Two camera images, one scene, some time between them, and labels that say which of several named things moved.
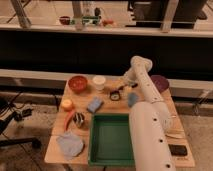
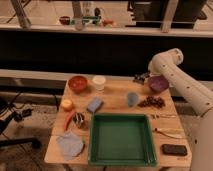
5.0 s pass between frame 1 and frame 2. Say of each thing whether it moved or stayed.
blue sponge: stayed
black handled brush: moved
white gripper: moved
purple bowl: stayed
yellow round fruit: stayed
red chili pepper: stayed
